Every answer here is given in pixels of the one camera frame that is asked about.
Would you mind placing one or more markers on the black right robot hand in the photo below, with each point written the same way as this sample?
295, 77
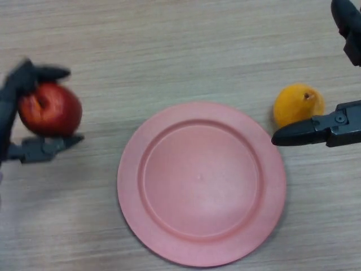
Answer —
341, 127

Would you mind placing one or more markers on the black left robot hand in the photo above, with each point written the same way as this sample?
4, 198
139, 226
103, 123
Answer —
36, 149

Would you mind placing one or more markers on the red apple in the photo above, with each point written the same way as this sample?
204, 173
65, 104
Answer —
56, 113

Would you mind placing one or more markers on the pink round plate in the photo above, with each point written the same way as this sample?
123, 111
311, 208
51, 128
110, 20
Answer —
201, 185

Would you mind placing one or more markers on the yellow pear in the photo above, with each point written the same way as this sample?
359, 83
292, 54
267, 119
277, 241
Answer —
293, 107

